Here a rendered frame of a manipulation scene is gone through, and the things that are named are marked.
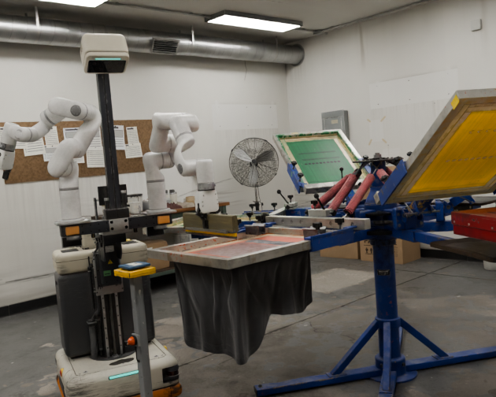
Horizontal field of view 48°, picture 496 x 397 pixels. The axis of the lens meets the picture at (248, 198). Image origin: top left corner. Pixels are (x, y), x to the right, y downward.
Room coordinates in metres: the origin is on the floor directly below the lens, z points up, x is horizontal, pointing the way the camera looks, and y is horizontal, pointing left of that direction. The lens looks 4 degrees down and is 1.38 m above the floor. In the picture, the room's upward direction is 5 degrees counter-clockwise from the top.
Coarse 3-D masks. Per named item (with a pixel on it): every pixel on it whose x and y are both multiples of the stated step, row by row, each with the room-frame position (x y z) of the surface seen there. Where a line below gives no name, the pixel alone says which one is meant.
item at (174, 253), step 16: (208, 240) 2.78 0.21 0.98; (224, 240) 2.85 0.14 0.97; (304, 240) 2.48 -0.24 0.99; (160, 256) 2.50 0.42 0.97; (176, 256) 2.40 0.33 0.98; (192, 256) 2.32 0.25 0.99; (208, 256) 2.27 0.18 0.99; (240, 256) 2.21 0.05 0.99; (256, 256) 2.25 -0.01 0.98; (272, 256) 2.31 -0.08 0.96
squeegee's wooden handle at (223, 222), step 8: (184, 216) 2.58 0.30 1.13; (192, 216) 2.53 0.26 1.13; (208, 216) 2.45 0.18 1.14; (216, 216) 2.41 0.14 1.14; (224, 216) 2.36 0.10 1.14; (232, 216) 2.33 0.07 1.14; (184, 224) 2.58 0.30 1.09; (192, 224) 2.54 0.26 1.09; (200, 224) 2.49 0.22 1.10; (216, 224) 2.41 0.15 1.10; (224, 224) 2.36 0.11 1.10; (232, 224) 2.33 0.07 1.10; (232, 232) 2.33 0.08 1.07
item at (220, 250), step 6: (270, 240) 2.80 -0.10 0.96; (276, 240) 2.78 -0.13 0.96; (282, 240) 2.77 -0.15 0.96; (222, 246) 2.74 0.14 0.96; (228, 246) 2.72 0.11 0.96; (234, 246) 2.71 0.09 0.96; (240, 246) 2.69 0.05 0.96; (246, 246) 2.68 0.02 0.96; (252, 246) 2.67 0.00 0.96; (192, 252) 2.62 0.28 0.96; (198, 252) 2.60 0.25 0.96; (204, 252) 2.59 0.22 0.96; (210, 252) 2.58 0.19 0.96; (216, 252) 2.56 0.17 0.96; (222, 252) 2.55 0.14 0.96; (228, 252) 2.54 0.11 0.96
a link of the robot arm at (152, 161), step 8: (152, 152) 2.92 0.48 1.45; (144, 160) 2.91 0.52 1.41; (152, 160) 2.89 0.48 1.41; (160, 160) 2.91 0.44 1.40; (168, 160) 2.94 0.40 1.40; (144, 168) 2.93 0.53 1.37; (152, 168) 2.90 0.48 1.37; (160, 168) 2.94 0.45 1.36; (152, 176) 2.90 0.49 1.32; (160, 176) 2.91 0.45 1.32
